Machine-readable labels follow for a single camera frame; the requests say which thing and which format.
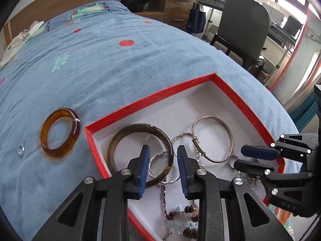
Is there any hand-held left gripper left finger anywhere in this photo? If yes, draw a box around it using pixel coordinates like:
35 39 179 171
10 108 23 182
33 144 151 241

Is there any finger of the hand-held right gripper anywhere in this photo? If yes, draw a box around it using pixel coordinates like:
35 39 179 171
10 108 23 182
234 159 314 181
241 133 319 162

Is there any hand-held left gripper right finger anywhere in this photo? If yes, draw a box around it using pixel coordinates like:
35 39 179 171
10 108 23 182
177 145 294 241

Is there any silver twisted hoop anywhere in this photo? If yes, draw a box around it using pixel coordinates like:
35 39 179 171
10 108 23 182
149 151 171 179
160 174 181 186

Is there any silver pendant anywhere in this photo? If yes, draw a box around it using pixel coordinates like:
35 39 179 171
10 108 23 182
238 157 260 187

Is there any thin silver bangle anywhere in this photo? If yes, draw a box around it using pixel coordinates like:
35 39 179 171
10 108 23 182
192 115 234 168

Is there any beaded bracelet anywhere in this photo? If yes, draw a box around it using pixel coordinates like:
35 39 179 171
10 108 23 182
164 204 201 239

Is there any dark brown bangle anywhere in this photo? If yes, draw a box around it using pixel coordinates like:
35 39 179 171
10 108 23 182
108 124 174 188

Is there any red jewelry box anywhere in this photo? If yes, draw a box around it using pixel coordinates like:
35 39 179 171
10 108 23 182
85 73 286 241

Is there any teal curtain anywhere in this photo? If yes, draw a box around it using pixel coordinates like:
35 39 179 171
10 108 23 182
290 98 319 131

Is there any printed blue blanket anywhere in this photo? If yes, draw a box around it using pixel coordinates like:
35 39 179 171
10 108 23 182
0 0 301 241

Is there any amber bangle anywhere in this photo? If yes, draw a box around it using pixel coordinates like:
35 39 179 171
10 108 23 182
40 107 82 158

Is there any white desk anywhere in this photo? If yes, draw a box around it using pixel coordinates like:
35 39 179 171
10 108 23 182
261 22 295 69

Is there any dark chair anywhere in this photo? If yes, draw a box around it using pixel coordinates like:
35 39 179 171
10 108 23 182
210 0 272 77

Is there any black monitor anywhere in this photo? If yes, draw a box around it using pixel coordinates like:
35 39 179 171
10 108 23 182
284 15 303 39

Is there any dark blue bag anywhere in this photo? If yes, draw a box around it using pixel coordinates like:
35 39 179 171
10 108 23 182
186 4 206 34

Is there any grey desk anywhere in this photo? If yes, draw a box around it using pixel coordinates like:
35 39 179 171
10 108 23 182
176 0 226 12

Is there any wooden drawer cabinet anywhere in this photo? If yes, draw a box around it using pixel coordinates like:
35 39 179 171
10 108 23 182
134 0 198 31

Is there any black backpack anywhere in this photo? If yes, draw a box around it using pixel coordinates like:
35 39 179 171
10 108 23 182
120 0 155 12

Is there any white garment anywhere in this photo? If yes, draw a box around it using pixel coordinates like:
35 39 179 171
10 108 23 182
0 20 45 68

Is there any wooden headboard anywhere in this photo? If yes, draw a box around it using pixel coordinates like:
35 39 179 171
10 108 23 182
4 0 121 46

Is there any silver chain necklace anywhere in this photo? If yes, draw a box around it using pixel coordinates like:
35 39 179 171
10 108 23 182
160 132 201 241

